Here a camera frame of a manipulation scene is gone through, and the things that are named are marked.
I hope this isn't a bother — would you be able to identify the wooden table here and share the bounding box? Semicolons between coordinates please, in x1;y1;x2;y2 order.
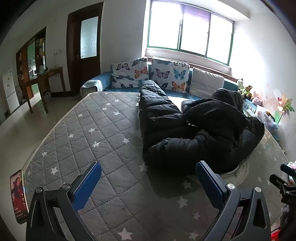
20;67;66;114

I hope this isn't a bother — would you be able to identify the brown plush bear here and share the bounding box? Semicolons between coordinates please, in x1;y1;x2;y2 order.
240;85;253;99

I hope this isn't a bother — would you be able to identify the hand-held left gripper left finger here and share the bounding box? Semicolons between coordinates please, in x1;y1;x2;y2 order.
25;161;102;241

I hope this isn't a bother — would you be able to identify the plain white pillow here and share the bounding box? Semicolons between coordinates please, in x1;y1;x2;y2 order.
189;68;225;98

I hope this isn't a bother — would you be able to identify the blue sofa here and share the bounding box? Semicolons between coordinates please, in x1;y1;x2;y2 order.
80;65;257;116

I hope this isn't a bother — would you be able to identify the wooden shelf unit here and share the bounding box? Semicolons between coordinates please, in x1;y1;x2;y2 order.
16;27;47;105

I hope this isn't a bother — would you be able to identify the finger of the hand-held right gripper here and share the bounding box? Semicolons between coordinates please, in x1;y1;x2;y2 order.
280;163;296;178
269;174;289;194

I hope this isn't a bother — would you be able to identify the clear plastic storage box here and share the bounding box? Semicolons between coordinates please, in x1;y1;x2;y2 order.
254;111;279;133

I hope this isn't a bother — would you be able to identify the smartphone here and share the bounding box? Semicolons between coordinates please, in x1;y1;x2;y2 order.
10;169;29;224

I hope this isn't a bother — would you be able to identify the white fridge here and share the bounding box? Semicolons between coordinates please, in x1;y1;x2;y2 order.
2;69;20;114

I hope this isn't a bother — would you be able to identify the black puffer jacket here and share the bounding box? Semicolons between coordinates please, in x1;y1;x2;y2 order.
138;80;265;176

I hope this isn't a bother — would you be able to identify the green framed window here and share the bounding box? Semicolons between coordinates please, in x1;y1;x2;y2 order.
147;0;235;66

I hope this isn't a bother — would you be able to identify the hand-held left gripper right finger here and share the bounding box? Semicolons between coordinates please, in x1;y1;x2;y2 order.
195;160;271;241

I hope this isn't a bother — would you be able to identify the colourful pinwheel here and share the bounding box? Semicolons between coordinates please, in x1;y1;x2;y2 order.
274;94;295;123

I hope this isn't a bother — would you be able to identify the dark wooden door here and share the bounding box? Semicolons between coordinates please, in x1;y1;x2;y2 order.
67;2;104;96

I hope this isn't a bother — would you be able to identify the wide butterfly print pillow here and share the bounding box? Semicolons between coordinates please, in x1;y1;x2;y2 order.
110;58;149;89

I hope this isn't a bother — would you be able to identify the grey star quilted mattress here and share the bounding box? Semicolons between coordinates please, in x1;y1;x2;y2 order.
21;91;289;241

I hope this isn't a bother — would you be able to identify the square butterfly print pillow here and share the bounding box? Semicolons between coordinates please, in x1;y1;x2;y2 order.
151;59;190;94

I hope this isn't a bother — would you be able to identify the light grey cloth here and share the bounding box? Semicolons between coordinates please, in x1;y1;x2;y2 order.
80;79;104;94

